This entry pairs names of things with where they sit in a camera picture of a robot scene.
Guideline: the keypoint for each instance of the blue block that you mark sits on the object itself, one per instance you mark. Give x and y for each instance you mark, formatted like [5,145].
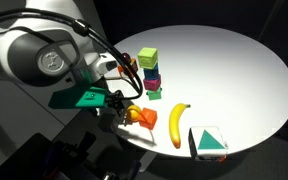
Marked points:
[151,72]

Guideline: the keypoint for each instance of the white table leg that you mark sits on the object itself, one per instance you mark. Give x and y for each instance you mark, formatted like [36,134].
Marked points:
[147,161]

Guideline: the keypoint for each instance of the white cube with teal triangle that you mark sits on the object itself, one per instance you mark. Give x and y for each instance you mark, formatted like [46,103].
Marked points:
[208,141]

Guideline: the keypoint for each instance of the green block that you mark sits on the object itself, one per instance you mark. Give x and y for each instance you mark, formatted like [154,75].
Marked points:
[155,94]

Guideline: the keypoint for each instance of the magenta block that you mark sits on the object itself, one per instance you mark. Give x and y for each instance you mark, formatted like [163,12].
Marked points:
[151,83]

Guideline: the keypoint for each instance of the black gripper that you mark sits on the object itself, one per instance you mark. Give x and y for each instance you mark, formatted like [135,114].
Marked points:
[115,100]

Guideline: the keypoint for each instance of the orange multicoloured block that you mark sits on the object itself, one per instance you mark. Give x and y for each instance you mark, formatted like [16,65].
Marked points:
[132,66]

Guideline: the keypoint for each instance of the yellow banana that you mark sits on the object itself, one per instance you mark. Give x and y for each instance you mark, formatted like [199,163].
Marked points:
[175,123]

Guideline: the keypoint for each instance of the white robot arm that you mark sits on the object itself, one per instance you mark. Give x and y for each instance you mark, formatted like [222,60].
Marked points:
[17,50]

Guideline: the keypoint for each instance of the yellow block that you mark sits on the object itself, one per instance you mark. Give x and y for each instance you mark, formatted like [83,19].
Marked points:
[148,57]

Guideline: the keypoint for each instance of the dark red ball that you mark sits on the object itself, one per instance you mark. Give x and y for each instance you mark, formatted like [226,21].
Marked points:
[126,57]

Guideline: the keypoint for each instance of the orange fruit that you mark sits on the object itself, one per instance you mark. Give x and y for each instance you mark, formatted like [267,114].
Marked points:
[134,113]

